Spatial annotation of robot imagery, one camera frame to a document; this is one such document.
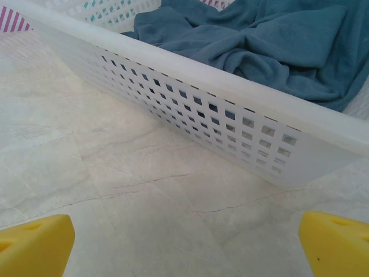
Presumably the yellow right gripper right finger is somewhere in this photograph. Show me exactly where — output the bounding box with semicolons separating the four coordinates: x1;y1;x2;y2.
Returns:
298;210;369;277

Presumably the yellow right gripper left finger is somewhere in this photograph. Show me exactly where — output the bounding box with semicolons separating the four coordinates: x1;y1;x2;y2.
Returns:
0;214;76;277

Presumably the blue t-shirt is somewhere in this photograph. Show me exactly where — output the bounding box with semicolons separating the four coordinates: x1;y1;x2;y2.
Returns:
121;0;369;113

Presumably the white perforated plastic basket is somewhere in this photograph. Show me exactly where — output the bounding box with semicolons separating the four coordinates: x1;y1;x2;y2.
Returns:
0;0;369;190

